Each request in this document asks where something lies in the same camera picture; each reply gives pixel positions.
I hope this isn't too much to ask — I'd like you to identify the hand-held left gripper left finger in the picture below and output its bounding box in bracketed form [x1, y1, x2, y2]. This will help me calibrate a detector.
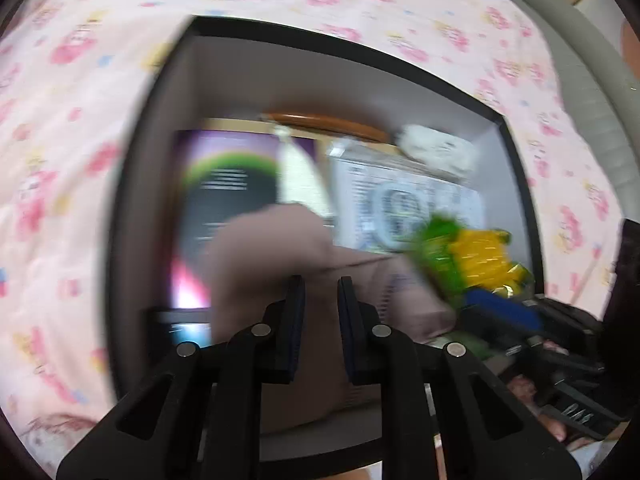
[56, 274, 307, 480]

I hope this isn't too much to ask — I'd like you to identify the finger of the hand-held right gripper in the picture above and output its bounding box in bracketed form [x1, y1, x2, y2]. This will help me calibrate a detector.
[492, 332, 608, 401]
[461, 287, 608, 356]

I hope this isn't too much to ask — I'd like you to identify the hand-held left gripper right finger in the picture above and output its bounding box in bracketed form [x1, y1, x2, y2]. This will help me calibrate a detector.
[336, 276, 583, 480]

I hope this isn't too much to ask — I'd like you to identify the green yellow snack packet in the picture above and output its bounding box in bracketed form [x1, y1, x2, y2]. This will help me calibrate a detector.
[407, 214, 536, 311]

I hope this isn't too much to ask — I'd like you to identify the brown stocking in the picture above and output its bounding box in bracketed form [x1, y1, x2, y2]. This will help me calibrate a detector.
[202, 204, 458, 423]

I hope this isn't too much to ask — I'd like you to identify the grey cardboard box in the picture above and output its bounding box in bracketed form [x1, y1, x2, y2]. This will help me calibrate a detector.
[105, 15, 546, 466]

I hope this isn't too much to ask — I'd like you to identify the white blue patterned packet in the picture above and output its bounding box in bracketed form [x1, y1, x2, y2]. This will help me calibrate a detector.
[327, 147, 488, 256]

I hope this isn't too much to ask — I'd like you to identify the cream cone-shaped item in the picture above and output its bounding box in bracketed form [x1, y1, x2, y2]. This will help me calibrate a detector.
[275, 132, 333, 218]

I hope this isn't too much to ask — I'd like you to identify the dark booklet with rainbow circle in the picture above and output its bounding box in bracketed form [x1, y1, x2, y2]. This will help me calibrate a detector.
[167, 130, 318, 311]

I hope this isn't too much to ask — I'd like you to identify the white crumpled cloth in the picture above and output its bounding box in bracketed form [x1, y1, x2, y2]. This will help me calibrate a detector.
[395, 124, 478, 181]

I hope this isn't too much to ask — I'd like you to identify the grey padded headboard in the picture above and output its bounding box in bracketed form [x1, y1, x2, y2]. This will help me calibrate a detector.
[492, 0, 640, 201]

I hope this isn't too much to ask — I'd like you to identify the pink printed blanket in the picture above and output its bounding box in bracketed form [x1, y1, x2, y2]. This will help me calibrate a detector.
[0, 0, 626, 480]

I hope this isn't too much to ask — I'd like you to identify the orange wooden ring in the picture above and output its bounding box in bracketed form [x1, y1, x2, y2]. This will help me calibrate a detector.
[260, 111, 393, 143]

